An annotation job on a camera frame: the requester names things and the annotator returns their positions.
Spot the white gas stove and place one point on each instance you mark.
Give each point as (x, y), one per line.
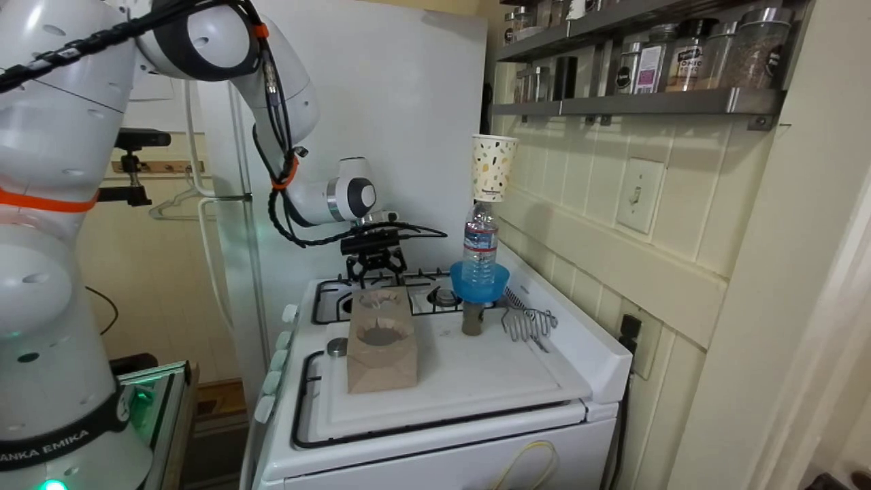
(485, 414)

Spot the dotted paper cup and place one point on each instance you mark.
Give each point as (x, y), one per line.
(490, 163)

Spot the glass spice jar right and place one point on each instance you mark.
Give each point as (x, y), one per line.
(757, 48)

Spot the brown cardboard box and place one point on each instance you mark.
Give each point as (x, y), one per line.
(382, 342)

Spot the black camera on stand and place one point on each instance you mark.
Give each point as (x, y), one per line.
(137, 163)

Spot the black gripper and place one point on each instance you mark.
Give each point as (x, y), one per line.
(371, 246)

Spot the black wall plug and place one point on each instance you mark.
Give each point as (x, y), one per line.
(629, 333)

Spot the metal wire whisk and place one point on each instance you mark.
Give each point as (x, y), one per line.
(524, 323)

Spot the grey spice bottle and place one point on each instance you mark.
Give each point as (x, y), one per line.
(471, 318)

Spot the grey wall spice shelf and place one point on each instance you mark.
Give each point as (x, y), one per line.
(588, 67)

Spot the green lit control box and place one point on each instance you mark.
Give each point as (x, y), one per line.
(161, 411)

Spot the clear water bottle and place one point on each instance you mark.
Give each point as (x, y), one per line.
(480, 235)

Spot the blue plastic funnel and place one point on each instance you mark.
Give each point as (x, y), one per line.
(480, 282)

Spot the white refrigerator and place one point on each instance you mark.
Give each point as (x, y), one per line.
(376, 91)

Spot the spice jar purple label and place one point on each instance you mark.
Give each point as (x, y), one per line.
(650, 72)

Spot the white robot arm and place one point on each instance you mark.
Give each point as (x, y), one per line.
(67, 82)

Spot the white light switch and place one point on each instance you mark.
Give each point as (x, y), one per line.
(640, 195)

